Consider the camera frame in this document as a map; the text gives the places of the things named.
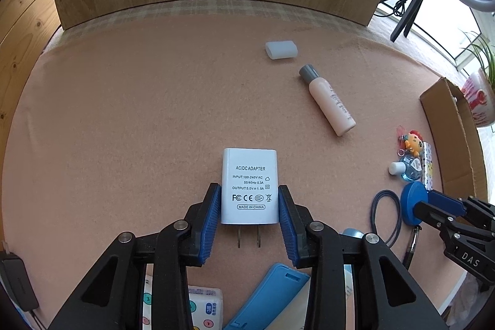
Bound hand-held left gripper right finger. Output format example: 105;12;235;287
278;184;451;330

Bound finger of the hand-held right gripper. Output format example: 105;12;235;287
427;190;468;215
415;201;463;232

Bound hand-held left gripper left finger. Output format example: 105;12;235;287
46;182;223;330

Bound blue round container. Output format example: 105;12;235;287
400;181;430;226

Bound patterned white lighter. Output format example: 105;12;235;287
420;142;436;191

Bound blue eye drop bottle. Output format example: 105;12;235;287
389;155;423;183

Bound white power adapter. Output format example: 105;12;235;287
221;148;280;249

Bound orange toy keychain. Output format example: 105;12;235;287
395;126;425;157

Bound blue plastic case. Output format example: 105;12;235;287
223;262;312;330

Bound patterned tissue pack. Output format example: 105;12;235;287
141;276;225;330

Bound cardboard box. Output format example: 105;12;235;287
420;78;489;199

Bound pink bottle with grey cap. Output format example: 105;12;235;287
299;64;357;137

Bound translucent white cap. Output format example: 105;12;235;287
265;40;298;61

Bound black gel pen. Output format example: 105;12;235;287
402;225;422;269

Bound white red patterned flowerpot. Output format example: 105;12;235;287
460;67;495;127

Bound black tripod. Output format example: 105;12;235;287
381;0;437;42

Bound black power adapter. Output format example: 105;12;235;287
0;241;39;312

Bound pine wood panel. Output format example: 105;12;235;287
0;0;62;149

